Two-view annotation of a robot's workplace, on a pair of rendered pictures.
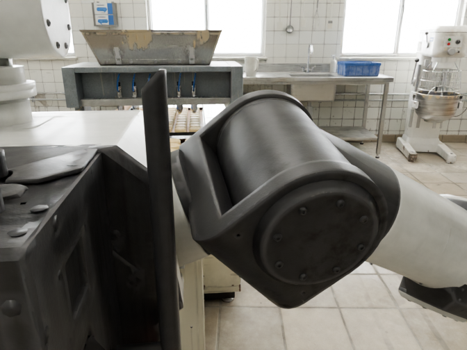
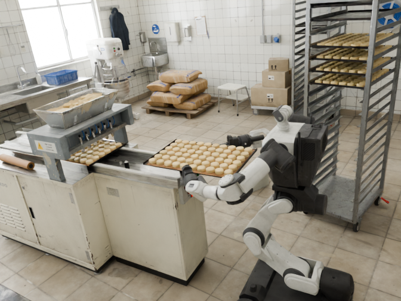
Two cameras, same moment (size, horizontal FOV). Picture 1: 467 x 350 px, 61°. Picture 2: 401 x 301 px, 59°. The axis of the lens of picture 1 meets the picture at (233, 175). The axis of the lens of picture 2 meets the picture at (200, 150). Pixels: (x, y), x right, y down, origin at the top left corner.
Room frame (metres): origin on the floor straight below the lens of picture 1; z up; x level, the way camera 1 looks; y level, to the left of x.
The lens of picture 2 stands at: (-0.38, 1.85, 1.93)
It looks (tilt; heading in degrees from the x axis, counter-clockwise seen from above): 24 degrees down; 307
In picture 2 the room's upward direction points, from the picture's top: 6 degrees counter-clockwise
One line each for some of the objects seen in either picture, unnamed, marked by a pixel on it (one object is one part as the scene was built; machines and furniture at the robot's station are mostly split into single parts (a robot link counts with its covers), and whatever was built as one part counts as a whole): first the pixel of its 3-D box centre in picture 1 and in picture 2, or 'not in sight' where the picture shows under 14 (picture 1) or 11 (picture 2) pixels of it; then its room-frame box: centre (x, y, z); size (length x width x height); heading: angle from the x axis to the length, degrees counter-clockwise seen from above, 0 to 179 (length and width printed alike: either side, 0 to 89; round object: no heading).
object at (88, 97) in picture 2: not in sight; (79, 104); (1.79, 0.33, 1.28); 0.54 x 0.27 x 0.06; 95
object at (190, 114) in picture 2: not in sight; (180, 106); (3.61, -3.04, 0.06); 1.20 x 0.80 x 0.11; 1
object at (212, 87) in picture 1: (160, 103); (88, 138); (1.79, 0.33, 1.01); 0.72 x 0.33 x 0.34; 95
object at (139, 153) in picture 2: not in sight; (94, 146); (1.91, 0.20, 0.87); 2.01 x 0.03 x 0.07; 5
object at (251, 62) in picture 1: (251, 66); not in sight; (4.44, -0.20, 0.98); 0.20 x 0.14 x 0.20; 39
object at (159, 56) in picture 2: not in sight; (156, 53); (4.40, -3.48, 0.93); 0.99 x 0.38 x 1.09; 179
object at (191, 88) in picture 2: not in sight; (190, 85); (3.33, -3.03, 0.47); 0.72 x 0.42 x 0.17; 94
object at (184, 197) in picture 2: not in sight; (190, 186); (0.92, 0.25, 0.77); 0.24 x 0.04 x 0.14; 95
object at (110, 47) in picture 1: (156, 47); (80, 108); (1.79, 0.33, 1.25); 0.56 x 0.29 x 0.14; 95
